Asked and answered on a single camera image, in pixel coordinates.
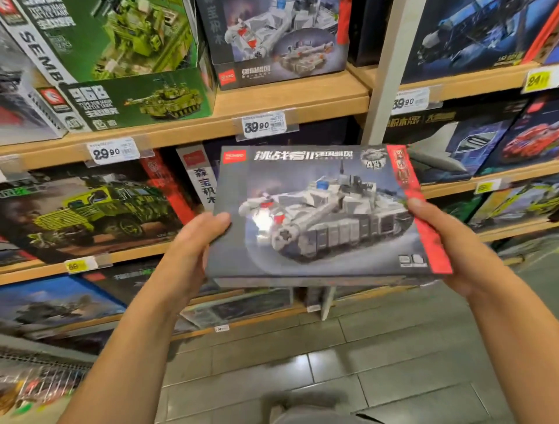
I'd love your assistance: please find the person's left hand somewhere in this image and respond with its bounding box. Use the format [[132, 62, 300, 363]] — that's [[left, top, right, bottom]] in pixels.
[[160, 211, 232, 305]]

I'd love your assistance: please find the person's right hand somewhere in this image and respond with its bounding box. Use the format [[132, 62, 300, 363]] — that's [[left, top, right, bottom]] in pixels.
[[406, 196, 501, 302]]

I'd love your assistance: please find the grey Challenger tank box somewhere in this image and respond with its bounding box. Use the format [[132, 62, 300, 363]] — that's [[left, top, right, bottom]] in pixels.
[[205, 144, 454, 289]]

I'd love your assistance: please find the pile of small toy packets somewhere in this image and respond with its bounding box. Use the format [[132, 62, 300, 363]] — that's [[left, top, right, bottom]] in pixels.
[[0, 376, 75, 421]]

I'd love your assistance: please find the row of grey vehicle boxes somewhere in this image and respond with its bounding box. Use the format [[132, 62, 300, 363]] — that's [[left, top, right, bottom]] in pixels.
[[0, 35, 69, 145]]

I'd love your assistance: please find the row of Challenger tank boxes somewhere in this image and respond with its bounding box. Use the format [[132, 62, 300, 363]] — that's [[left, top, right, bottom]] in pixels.
[[196, 0, 352, 90]]

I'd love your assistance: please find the row of green tank boxes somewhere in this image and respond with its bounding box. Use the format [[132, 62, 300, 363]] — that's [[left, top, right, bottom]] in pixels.
[[0, 0, 200, 84]]

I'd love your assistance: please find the person's left forearm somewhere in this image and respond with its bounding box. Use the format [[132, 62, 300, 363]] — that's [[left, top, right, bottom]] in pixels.
[[59, 284, 206, 424]]

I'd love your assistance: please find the person's grey clothing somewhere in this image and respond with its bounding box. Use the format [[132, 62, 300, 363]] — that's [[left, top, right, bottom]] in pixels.
[[269, 400, 385, 424]]

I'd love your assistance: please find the wooden shelf unit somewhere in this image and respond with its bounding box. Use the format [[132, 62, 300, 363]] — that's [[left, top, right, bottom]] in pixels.
[[0, 0, 559, 342]]

